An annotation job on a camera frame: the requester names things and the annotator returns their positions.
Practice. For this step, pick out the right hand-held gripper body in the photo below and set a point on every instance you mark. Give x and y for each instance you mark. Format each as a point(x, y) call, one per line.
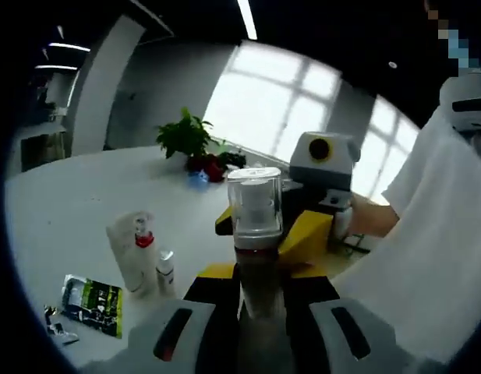
point(326, 163)

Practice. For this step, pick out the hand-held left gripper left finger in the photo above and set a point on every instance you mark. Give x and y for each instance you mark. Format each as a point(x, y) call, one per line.
point(209, 323)

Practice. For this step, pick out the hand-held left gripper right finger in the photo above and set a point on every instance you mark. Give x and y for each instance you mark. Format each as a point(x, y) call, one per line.
point(302, 323)

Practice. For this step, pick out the clear skincare bottle silver collar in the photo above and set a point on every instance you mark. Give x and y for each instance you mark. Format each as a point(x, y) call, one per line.
point(255, 210)

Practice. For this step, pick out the small white skincare tube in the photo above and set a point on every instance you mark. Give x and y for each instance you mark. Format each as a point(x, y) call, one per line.
point(165, 272)

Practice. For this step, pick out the large white skincare tube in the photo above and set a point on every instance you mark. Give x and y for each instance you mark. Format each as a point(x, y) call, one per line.
point(125, 249)

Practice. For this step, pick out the green skincare sachet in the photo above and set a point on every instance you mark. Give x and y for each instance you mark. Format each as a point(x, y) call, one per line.
point(96, 304)

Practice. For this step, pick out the crinkled foil skincare sachet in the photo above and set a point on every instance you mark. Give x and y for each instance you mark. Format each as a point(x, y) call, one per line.
point(59, 325)

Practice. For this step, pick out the blue plastic bag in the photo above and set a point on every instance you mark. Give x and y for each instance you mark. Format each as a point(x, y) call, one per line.
point(197, 179)

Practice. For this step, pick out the small dark green plant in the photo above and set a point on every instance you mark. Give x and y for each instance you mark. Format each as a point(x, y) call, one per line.
point(232, 159)

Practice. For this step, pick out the green plant in white pot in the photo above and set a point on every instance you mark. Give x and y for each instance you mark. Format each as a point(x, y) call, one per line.
point(183, 136)

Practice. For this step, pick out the person in white shirt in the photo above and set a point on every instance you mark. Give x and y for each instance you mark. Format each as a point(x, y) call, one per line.
point(419, 253)

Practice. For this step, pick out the white chest-worn device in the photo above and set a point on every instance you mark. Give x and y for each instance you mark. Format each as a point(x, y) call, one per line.
point(466, 121)

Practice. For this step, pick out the ceiling light strip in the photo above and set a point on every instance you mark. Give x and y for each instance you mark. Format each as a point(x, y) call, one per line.
point(68, 46)
point(57, 67)
point(247, 19)

